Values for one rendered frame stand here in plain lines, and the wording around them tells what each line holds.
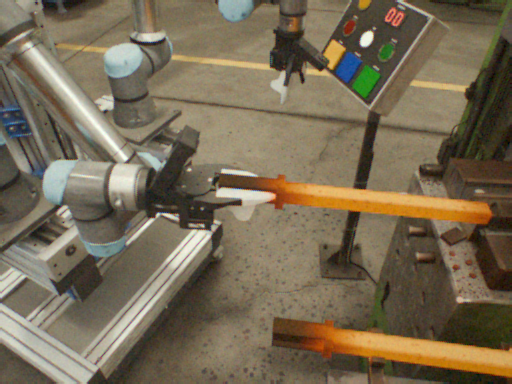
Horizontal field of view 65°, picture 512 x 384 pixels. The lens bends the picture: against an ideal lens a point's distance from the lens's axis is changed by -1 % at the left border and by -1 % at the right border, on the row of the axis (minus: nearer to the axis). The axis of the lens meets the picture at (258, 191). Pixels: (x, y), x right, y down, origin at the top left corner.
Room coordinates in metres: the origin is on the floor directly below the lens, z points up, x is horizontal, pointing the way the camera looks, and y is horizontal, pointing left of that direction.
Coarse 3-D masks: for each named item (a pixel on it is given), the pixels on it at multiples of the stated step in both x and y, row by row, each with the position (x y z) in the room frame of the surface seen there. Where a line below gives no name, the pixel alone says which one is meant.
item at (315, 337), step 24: (288, 336) 0.31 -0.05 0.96; (312, 336) 0.30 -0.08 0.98; (336, 336) 0.31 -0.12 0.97; (360, 336) 0.31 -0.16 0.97; (384, 336) 0.31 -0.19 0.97; (408, 360) 0.28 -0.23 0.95; (432, 360) 0.27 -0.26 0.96; (456, 360) 0.27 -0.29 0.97; (480, 360) 0.27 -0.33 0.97; (504, 360) 0.27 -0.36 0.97
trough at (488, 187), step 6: (468, 186) 0.64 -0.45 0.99; (474, 186) 0.64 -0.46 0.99; (480, 186) 0.64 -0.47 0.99; (486, 186) 0.63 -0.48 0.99; (492, 186) 0.63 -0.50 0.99; (498, 186) 0.63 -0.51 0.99; (504, 186) 0.63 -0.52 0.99; (510, 186) 0.63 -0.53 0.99; (468, 192) 0.62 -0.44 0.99; (486, 192) 0.62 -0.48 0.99; (492, 192) 0.62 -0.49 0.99; (498, 192) 0.62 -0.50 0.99; (504, 192) 0.62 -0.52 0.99; (510, 192) 0.62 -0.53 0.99
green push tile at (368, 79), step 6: (366, 66) 1.10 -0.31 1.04; (366, 72) 1.09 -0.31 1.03; (372, 72) 1.07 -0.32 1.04; (360, 78) 1.09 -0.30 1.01; (366, 78) 1.07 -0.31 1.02; (372, 78) 1.06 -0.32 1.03; (378, 78) 1.04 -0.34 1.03; (354, 84) 1.09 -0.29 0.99; (360, 84) 1.08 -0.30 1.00; (366, 84) 1.06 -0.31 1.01; (372, 84) 1.04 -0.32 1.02; (360, 90) 1.06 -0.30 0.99; (366, 90) 1.04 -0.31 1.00; (372, 90) 1.03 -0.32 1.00; (366, 96) 1.03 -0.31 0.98
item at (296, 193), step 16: (224, 176) 0.48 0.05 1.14; (240, 176) 0.48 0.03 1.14; (256, 176) 0.49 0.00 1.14; (272, 192) 0.46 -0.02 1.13; (288, 192) 0.46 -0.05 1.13; (304, 192) 0.46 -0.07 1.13; (320, 192) 0.46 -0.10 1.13; (336, 192) 0.47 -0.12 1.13; (352, 192) 0.47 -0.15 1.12; (368, 192) 0.47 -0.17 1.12; (384, 192) 0.47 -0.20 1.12; (336, 208) 0.45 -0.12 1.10; (352, 208) 0.45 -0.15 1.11; (368, 208) 0.45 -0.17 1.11; (384, 208) 0.45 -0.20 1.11; (400, 208) 0.44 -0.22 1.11; (416, 208) 0.44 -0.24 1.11; (432, 208) 0.44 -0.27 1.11; (448, 208) 0.44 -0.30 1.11; (464, 208) 0.45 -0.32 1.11; (480, 208) 0.45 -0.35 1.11
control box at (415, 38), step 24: (360, 0) 1.31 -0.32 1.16; (384, 0) 1.23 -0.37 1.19; (360, 24) 1.25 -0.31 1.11; (384, 24) 1.17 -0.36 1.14; (408, 24) 1.09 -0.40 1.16; (432, 24) 1.05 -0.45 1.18; (360, 48) 1.18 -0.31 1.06; (408, 48) 1.04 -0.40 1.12; (432, 48) 1.06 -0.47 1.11; (360, 72) 1.12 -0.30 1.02; (384, 72) 1.05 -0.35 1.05; (408, 72) 1.04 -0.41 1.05; (360, 96) 1.05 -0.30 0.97; (384, 96) 1.01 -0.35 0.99
